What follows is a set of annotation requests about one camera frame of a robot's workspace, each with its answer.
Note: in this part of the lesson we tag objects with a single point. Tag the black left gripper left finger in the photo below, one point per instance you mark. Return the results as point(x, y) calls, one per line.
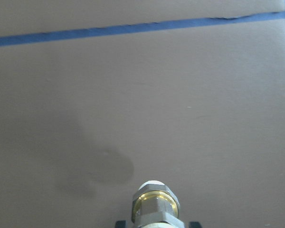
point(121, 224)

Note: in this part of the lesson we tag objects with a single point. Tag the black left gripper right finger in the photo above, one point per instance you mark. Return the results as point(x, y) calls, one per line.
point(194, 224)

